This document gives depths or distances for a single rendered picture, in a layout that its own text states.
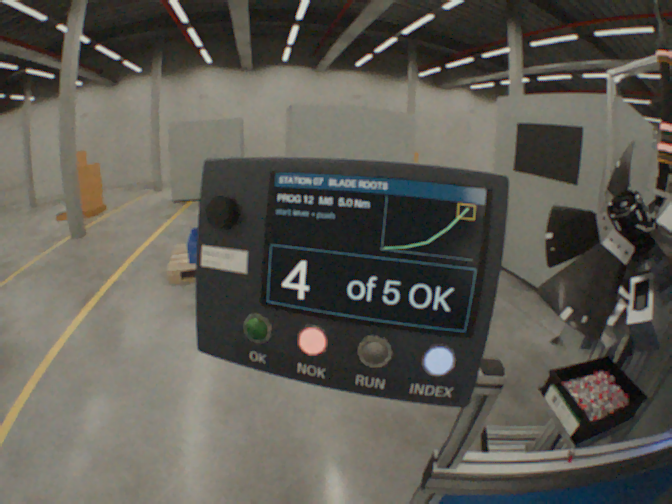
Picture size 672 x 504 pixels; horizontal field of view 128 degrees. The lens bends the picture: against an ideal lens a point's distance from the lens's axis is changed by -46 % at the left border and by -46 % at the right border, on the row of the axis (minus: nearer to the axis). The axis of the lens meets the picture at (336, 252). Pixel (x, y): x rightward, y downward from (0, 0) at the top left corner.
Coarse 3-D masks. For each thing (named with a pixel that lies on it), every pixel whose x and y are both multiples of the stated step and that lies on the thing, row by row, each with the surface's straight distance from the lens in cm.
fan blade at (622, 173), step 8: (632, 144) 119; (624, 152) 123; (624, 160) 118; (616, 168) 124; (624, 168) 114; (616, 176) 121; (624, 176) 111; (608, 184) 128; (616, 184) 120; (624, 184) 109; (616, 192) 118
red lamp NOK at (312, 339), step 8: (304, 328) 24; (312, 328) 24; (320, 328) 24; (304, 336) 24; (312, 336) 24; (320, 336) 24; (328, 336) 24; (304, 344) 24; (312, 344) 24; (320, 344) 24; (328, 344) 24; (304, 352) 25; (312, 352) 24; (320, 352) 24
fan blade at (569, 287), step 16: (592, 256) 87; (608, 256) 88; (560, 272) 86; (576, 272) 85; (592, 272) 85; (608, 272) 86; (624, 272) 89; (544, 288) 85; (560, 288) 84; (576, 288) 83; (592, 288) 84; (608, 288) 85; (560, 304) 82; (576, 304) 82; (592, 304) 82; (608, 304) 83; (576, 320) 80; (592, 320) 81; (592, 336) 79
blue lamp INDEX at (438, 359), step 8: (440, 344) 23; (424, 352) 23; (432, 352) 23; (440, 352) 23; (448, 352) 23; (424, 360) 24; (432, 360) 23; (440, 360) 23; (448, 360) 23; (424, 368) 24; (432, 368) 23; (440, 368) 23; (448, 368) 24
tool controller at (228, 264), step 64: (256, 192) 25; (320, 192) 23; (384, 192) 22; (448, 192) 22; (256, 256) 25; (384, 256) 22; (448, 256) 22; (320, 320) 24; (384, 320) 23; (448, 320) 23; (320, 384) 26; (384, 384) 25; (448, 384) 25
